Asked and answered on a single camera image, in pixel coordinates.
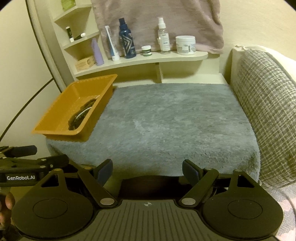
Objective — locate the white cream jar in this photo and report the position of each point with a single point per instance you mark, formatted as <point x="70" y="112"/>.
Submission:
<point x="185" y="45"/>

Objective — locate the person's left hand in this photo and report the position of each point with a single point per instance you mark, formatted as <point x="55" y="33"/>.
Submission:
<point x="8" y="201"/>

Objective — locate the grey woven cushion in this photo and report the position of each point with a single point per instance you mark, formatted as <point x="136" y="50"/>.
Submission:
<point x="270" y="111"/>

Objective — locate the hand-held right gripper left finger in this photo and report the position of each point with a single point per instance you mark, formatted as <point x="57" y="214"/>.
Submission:
<point x="105" y="171"/>

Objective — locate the dark blue spray bottle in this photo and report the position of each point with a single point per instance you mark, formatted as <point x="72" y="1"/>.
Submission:
<point x="127" y="41"/>

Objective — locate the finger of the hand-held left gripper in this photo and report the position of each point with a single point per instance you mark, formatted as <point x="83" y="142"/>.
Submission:
<point x="20" y="151"/>
<point x="55" y="160"/>

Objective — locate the pink patterned bedsheet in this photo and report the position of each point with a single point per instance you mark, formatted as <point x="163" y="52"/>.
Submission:
<point x="286" y="208"/>

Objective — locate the green box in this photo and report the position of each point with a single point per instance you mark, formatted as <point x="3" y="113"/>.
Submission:
<point x="68" y="4"/>

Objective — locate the white blue tube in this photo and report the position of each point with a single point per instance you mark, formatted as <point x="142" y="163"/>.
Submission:
<point x="111" y="44"/>

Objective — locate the white curved frame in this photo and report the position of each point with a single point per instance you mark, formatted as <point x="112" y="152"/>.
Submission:
<point x="44" y="41"/>

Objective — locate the grey fluffy mat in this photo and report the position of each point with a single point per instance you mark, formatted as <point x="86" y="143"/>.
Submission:
<point x="173" y="129"/>

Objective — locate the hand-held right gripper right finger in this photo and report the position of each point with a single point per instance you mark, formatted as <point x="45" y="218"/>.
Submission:
<point x="190" y="171"/>

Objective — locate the purple bottle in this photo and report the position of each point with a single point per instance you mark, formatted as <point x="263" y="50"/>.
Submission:
<point x="98" y="53"/>

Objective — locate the small black white tube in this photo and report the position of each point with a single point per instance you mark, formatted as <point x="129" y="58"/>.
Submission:
<point x="69" y="34"/>

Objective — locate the cream shelf unit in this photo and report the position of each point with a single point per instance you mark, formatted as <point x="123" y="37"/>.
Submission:
<point x="138" y="61"/>

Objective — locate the black tube with white cap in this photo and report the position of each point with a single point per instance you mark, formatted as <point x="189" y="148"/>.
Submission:
<point x="78" y="37"/>

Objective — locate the clear spray bottle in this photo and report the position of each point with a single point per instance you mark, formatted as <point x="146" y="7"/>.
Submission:
<point x="164" y="39"/>

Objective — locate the orange plastic tray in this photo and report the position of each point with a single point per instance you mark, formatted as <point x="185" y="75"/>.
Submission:
<point x="67" y="109"/>

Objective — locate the pink hanging towel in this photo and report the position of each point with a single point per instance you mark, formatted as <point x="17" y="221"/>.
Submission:
<point x="161" y="14"/>

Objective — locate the small green-label jar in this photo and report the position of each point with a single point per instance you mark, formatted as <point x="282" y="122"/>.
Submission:
<point x="146" y="51"/>

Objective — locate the white cushion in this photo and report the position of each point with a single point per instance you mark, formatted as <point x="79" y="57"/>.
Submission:
<point x="279" y="54"/>

